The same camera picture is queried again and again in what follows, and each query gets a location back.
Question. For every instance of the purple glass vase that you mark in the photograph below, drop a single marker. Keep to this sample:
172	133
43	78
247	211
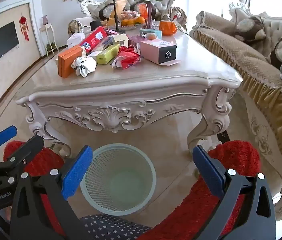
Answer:
151	15

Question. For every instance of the red snack bag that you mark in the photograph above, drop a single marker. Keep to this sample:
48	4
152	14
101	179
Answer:
127	58

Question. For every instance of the navy star-patterned cloth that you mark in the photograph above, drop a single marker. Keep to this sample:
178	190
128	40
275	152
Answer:
111	227

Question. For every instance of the pale green mesh waste basket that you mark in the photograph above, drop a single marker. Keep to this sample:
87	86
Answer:
121	185

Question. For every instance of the teal open box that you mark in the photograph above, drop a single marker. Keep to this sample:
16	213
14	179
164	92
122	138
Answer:
144	32

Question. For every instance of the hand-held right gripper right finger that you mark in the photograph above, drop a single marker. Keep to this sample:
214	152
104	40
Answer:
207	172

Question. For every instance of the ornate white sofa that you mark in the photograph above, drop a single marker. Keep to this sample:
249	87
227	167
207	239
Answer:
276	22

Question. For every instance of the black air pump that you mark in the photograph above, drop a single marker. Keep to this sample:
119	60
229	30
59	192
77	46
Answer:
116	12

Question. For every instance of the beige fringed sofa cover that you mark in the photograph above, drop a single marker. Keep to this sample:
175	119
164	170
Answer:
243	62

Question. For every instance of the brown patterned cushion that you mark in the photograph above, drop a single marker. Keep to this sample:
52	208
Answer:
249	27
281	52

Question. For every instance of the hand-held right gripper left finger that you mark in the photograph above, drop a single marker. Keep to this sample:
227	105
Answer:
77	172

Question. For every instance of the orange mug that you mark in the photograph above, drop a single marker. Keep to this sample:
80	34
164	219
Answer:
168	28

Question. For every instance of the pink packet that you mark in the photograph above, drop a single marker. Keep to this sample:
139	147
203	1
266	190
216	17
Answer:
136	41

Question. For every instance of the ornate white coffee table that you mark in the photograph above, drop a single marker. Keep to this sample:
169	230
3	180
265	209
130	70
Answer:
156	80

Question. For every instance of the pink and black box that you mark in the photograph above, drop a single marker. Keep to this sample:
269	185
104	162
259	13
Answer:
156	51

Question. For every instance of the red and white carton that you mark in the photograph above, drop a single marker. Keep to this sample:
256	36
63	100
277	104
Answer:
93	38

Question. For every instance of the crumpled white paper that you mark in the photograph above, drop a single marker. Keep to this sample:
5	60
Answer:
84	66

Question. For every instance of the orange flat box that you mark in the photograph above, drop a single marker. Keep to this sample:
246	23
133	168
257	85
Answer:
68	62

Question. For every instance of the pink vase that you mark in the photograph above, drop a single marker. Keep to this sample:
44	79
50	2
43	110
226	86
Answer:
45	20

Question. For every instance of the glass fruit plate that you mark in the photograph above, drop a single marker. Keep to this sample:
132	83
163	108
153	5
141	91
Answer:
131	26

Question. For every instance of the white tissue box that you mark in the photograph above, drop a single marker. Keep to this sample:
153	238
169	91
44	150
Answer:
74	40

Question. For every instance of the orange fruit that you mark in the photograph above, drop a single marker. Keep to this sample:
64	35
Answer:
140	20
124	22
131	22

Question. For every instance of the yellow-green carton box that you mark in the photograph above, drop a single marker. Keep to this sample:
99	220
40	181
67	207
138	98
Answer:
107	54

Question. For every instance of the red knot wall ornament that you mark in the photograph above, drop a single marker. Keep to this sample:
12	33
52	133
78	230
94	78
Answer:
24	26

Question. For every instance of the white side stand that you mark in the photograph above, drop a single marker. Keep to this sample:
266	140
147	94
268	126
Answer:
49	38

